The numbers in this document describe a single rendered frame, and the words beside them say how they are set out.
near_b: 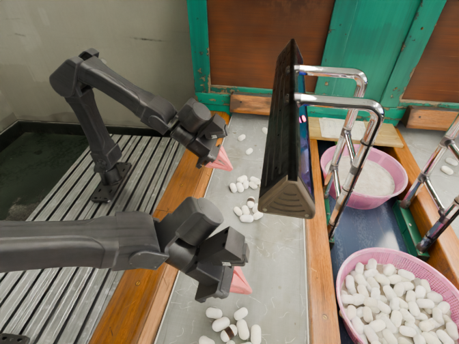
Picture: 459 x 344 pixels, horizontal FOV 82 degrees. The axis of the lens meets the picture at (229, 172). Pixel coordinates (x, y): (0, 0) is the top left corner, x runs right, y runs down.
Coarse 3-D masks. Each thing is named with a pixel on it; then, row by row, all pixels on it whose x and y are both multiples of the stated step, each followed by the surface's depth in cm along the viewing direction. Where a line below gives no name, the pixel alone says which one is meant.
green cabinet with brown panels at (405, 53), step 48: (192, 0) 91; (240, 0) 89; (288, 0) 87; (336, 0) 84; (384, 0) 82; (432, 0) 80; (192, 48) 101; (240, 48) 100; (336, 48) 93; (384, 48) 91; (432, 48) 89; (384, 96) 101; (432, 96) 99
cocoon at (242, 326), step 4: (240, 320) 54; (244, 320) 54; (236, 324) 54; (240, 324) 53; (244, 324) 53; (240, 328) 52; (244, 328) 52; (240, 332) 52; (244, 332) 52; (248, 332) 52; (240, 336) 52; (244, 336) 52; (248, 336) 52
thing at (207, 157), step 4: (196, 132) 74; (196, 136) 73; (192, 140) 72; (216, 140) 78; (188, 144) 73; (188, 148) 74; (212, 148) 74; (196, 152) 74; (208, 152) 72; (200, 156) 75; (204, 156) 73; (208, 156) 72; (200, 160) 74; (204, 160) 73; (208, 160) 72; (196, 164) 75; (200, 164) 74; (200, 168) 75
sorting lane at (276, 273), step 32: (256, 128) 110; (256, 160) 95; (224, 192) 83; (256, 192) 83; (224, 224) 74; (256, 224) 74; (288, 224) 74; (256, 256) 66; (288, 256) 66; (192, 288) 60; (256, 288) 60; (288, 288) 60; (192, 320) 55; (256, 320) 55; (288, 320) 55
